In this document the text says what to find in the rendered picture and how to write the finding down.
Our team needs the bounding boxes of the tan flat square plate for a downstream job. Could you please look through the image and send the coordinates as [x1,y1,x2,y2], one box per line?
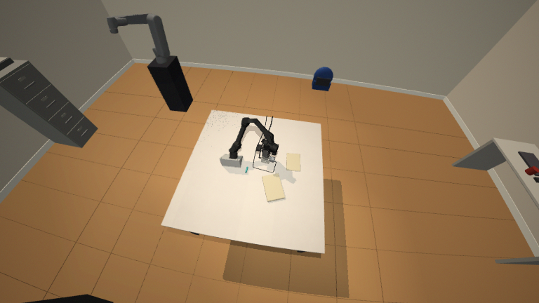
[286,153,300,172]

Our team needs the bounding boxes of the beige square block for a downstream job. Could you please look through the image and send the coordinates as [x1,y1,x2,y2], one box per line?
[262,173,285,202]

